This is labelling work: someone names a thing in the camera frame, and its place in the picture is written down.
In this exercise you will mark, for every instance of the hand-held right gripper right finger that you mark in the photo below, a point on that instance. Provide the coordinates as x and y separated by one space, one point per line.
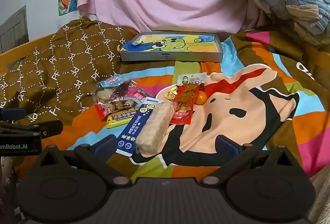
226 146

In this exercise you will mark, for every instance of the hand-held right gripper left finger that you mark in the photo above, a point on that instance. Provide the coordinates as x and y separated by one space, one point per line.
104 146

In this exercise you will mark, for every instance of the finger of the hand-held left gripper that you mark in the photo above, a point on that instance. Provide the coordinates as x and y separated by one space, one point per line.
13 113
49 128

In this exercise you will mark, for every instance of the yellow black strip packet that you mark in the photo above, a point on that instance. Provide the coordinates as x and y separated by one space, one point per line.
120 119

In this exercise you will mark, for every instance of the navy blue long packet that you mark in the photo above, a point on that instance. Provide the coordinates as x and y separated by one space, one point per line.
134 131

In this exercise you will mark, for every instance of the quail egg packet red label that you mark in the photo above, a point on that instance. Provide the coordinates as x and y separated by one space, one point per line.
119 105

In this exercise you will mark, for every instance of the clear pastry packet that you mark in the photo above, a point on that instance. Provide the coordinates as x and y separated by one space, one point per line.
103 93

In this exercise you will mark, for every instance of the rice cracker bar clear wrapper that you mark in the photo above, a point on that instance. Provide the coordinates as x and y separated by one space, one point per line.
154 128

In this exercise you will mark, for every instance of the white snack packet outside tray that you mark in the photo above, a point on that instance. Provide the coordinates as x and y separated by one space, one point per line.
186 97

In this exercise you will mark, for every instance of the light blue snack packet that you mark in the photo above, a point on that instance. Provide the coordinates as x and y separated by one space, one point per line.
111 81

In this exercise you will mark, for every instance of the grey shallow tray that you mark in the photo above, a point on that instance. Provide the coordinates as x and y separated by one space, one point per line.
170 56

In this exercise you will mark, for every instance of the small red packet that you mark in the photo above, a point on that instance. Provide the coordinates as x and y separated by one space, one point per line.
101 111

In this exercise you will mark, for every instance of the orange tangerine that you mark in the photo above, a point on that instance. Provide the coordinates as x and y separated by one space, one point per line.
200 98

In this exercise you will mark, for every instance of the dark red snack packet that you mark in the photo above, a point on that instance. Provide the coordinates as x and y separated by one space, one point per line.
123 89

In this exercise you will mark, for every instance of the brown patterned blanket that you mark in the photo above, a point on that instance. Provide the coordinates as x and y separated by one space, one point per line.
64 64

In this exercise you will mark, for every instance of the small yellow packet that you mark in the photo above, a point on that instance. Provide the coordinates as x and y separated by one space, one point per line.
171 95

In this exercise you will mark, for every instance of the olive green flat packet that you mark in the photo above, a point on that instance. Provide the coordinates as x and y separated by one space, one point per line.
187 68

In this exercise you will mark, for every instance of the beige fuzzy cloth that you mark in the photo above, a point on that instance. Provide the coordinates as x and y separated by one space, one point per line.
321 190

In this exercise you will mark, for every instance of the cardboard tray with frog drawing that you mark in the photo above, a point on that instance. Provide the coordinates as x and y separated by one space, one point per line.
175 43

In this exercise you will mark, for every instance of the wooden bed rail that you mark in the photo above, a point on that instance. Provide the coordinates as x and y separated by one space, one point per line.
5 59

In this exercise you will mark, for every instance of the grey window frame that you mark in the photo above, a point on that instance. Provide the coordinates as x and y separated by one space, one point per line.
13 26

